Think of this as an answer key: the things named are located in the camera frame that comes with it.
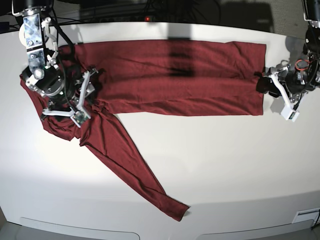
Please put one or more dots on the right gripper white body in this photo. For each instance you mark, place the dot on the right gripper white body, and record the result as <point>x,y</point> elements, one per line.
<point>71,103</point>

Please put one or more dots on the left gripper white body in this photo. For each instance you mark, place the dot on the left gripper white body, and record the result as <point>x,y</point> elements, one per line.
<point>291,101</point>

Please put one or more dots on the dark red long-sleeve shirt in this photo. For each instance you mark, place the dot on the dark red long-sleeve shirt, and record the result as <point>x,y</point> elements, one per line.
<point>170,77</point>

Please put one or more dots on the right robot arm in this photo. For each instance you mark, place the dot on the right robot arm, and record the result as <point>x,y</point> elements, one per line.
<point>53,71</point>

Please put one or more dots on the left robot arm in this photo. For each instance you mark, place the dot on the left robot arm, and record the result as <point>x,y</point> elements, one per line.
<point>294,80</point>

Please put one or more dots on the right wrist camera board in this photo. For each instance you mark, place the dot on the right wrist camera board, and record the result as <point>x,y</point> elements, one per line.
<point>79,118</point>

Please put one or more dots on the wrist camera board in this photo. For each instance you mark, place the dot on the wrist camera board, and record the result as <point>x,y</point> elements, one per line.
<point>294,115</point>
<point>79,118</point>

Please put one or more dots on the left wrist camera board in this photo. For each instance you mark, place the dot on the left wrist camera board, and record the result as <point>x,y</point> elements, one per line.
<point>294,115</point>

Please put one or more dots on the white power strip red switch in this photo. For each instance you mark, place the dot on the white power strip red switch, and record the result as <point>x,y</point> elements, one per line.
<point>111,19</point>

